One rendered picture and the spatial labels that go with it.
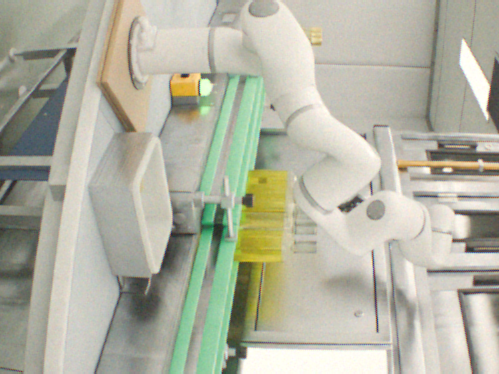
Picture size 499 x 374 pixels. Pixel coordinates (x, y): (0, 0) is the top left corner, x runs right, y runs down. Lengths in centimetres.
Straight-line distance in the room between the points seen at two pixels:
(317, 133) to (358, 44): 657
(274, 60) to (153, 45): 28
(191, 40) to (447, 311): 87
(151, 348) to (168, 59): 55
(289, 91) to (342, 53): 656
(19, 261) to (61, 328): 74
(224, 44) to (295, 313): 62
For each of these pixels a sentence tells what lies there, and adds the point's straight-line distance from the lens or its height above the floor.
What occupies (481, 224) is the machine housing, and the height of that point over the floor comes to 163.
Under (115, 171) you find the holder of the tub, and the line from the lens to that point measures 103.
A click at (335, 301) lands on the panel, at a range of 138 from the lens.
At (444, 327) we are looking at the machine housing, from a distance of 142.
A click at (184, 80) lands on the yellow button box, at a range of 155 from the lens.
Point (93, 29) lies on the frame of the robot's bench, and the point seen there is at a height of 68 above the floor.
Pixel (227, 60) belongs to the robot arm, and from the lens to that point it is 114.
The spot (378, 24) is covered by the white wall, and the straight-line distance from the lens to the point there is 746.
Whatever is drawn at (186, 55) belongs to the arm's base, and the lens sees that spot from 115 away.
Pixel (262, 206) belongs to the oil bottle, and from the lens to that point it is 139.
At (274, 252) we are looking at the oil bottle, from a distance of 131.
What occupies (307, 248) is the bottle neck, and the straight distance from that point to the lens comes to 131.
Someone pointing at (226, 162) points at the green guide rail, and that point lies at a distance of 136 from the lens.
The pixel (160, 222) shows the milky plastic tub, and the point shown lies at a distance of 122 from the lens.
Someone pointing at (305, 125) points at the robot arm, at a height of 112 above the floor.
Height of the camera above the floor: 113
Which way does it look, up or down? 6 degrees down
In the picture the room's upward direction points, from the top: 91 degrees clockwise
